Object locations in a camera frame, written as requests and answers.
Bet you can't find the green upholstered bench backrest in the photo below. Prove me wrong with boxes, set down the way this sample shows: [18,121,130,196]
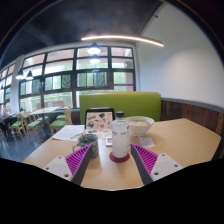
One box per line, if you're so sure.
[78,91,163,125]

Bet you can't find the wooden chairs with green seats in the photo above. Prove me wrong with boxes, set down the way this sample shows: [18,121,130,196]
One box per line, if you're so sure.
[0,106,73,141]

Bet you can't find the sticker-covered black tablet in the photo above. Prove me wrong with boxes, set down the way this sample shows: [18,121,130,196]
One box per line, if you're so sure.
[84,107,116,131]

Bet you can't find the green speckled white mug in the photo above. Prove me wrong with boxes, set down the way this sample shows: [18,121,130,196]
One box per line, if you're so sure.
[72,133,100,160]

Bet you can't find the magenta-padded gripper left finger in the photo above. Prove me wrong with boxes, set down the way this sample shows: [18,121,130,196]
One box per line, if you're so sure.
[42,143,95,187]

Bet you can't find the clear plastic water bottle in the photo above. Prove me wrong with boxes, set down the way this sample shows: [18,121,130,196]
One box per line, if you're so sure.
[111,111,131,160]

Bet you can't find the white paper sheets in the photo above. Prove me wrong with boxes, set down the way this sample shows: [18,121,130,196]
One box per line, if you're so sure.
[51,124,86,142]

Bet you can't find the curved linear ceiling light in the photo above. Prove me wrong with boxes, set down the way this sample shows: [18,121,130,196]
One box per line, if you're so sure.
[80,34,165,48]

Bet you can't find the flat round red coaster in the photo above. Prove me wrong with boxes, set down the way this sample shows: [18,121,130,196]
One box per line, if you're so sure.
[108,151,131,164]

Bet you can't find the person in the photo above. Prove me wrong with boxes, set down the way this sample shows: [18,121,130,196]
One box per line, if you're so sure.
[0,103,16,141]

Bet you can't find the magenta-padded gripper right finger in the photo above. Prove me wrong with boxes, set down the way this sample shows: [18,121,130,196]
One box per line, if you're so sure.
[130,143,184,186]

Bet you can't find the black pendant lamps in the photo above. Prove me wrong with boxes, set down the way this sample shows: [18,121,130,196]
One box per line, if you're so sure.
[14,42,102,81]

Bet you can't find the wooden dining table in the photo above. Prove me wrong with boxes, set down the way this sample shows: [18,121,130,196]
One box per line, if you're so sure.
[29,105,63,134]

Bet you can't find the large black-framed window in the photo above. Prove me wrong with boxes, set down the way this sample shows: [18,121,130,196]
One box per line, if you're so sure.
[0,46,137,113]

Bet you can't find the white footed bowl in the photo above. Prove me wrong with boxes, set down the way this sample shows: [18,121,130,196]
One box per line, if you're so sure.
[125,115,156,138]

